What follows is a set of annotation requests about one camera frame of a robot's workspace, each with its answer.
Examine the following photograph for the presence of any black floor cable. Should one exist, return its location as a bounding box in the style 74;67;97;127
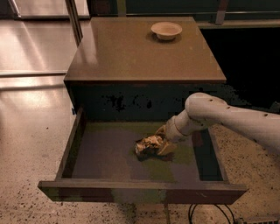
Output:
187;203;236;224

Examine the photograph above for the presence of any metal vertical post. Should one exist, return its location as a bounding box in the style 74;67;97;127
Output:
65;0;83;46

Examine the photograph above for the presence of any white ceramic bowl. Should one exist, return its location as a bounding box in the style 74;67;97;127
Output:
150;22;182;41

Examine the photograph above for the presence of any open top drawer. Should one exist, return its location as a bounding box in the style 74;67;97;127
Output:
38;111;247;205

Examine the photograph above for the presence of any grey floor power strip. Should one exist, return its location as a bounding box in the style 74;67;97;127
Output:
236;215;280;224

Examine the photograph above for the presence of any dark brown drawer cabinet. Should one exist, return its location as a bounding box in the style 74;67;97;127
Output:
64;17;226;121

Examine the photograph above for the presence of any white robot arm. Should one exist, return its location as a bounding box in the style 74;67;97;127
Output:
157;93;280;156

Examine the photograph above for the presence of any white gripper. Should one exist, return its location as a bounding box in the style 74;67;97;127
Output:
155;115;187;156

